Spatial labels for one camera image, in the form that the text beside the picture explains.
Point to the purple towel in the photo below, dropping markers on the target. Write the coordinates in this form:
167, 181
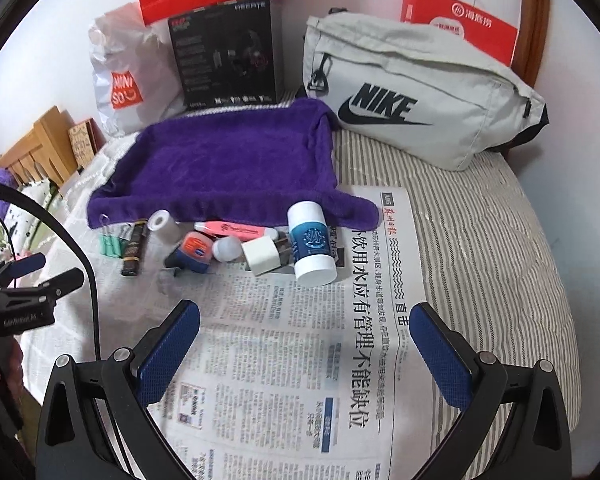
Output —
246, 166

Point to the brown patterned notebook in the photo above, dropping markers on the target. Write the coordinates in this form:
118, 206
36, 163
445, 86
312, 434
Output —
86, 140

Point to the white tape roll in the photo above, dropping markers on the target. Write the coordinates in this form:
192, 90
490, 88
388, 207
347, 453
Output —
161, 222

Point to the black headset box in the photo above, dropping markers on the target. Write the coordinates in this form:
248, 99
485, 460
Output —
230, 54

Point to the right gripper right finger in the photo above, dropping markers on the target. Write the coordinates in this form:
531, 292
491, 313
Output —
535, 441

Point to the Vaseline jar blue lid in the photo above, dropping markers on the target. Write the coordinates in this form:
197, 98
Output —
194, 253

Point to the white power plug adapter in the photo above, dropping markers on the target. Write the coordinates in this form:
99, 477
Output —
265, 255

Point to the person's left hand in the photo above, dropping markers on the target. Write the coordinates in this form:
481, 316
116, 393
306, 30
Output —
14, 376

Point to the wooden bed headboard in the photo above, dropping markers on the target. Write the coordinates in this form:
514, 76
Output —
532, 33

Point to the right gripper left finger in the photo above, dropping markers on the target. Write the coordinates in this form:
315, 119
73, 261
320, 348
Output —
73, 441

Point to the green binder clip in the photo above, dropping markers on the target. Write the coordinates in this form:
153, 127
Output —
108, 245
121, 238

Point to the white Miniso plastic bag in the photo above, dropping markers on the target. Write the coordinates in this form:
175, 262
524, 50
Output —
136, 83

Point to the striped grey bed quilt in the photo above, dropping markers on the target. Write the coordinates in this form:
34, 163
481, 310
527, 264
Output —
486, 265

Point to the red white paper bag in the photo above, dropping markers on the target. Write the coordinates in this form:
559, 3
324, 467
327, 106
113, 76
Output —
464, 18

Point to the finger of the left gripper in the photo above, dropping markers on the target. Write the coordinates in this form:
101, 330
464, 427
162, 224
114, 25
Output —
62, 284
25, 266

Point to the grey Nike waist bag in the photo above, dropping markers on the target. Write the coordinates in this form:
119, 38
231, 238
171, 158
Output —
418, 88

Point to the white blue cylindrical bottle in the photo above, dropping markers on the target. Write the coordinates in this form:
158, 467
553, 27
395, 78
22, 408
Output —
314, 264

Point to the pink highlighter pen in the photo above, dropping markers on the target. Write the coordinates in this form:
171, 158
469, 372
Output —
244, 232

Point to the newspaper sheet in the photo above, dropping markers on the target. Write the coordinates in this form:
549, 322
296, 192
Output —
285, 381

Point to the small white round bottle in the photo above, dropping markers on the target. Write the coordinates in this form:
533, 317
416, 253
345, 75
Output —
227, 249

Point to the wooden chair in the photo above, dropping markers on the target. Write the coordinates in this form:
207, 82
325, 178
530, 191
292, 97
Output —
44, 152

